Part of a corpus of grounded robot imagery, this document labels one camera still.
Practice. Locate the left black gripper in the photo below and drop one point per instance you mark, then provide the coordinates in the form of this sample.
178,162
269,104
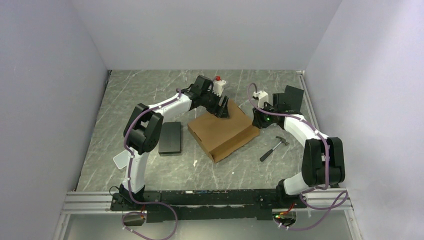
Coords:
223,112

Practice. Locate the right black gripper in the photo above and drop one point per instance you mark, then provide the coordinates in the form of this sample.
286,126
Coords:
257,120

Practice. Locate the brown cardboard box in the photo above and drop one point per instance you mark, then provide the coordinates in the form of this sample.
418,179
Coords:
220,137

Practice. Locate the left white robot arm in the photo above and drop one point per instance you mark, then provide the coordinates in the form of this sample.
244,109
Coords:
143,130

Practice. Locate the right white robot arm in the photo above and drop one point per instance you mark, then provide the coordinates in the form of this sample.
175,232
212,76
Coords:
322,164

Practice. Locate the black square box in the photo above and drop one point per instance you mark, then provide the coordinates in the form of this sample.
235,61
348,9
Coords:
293,97

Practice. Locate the black rectangular block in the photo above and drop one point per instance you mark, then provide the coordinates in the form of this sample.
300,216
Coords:
170,142

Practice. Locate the silver metal tin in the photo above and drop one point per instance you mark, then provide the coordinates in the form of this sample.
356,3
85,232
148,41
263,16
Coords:
121,160

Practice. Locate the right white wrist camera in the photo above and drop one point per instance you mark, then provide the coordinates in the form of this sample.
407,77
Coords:
262,98

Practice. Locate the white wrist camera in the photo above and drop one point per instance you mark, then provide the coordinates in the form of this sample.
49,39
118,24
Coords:
218,85
262,98

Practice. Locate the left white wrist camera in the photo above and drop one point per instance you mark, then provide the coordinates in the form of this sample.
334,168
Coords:
218,85

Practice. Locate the black handled claw hammer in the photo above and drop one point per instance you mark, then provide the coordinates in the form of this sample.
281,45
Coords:
282,141

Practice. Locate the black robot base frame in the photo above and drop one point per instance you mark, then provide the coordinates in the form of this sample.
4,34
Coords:
168,205

